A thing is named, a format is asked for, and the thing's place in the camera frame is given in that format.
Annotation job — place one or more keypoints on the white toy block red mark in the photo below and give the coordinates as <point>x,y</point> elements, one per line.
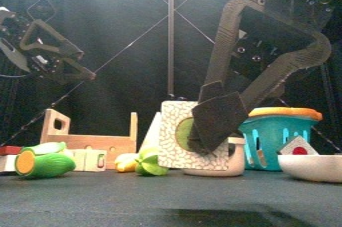
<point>92,160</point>

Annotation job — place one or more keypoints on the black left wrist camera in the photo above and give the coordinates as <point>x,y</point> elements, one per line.
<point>41,6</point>

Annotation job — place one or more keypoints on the teal plastic toy basket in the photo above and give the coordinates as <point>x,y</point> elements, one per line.
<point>268,137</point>

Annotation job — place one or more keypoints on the plain white toy block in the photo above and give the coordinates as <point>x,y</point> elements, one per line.
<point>7,163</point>

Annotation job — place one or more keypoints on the orange yellow toy bread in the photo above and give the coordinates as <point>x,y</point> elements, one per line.
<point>285,112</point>

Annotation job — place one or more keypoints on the green toy fruit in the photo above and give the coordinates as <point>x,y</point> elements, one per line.
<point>152,167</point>

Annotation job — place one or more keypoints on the white toy piece red dot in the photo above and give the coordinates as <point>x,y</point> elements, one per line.
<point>299,147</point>

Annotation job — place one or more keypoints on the white toy bowl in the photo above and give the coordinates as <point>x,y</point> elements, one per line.
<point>312,168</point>

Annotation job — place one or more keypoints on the vertical metal frame post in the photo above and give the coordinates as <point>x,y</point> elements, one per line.
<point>172,37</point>

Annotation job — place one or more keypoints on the yellow toy fruit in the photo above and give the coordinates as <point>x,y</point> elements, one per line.
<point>125,164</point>

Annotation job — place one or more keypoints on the green toy cucumber orange end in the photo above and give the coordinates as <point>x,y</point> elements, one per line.
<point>52,166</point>

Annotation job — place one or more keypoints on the white patterned box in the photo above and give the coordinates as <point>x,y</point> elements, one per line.
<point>172,137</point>

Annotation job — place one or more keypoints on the green white toy vegetable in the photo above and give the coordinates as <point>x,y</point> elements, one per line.
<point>45,147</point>

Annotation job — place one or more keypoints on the white triangular toy wedge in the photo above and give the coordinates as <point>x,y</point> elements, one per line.
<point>153,137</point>

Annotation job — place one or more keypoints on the wooden toy crate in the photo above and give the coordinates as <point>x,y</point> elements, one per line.
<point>89,143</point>

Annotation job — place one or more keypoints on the white toy pan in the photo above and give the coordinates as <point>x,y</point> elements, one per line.
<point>233,161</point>

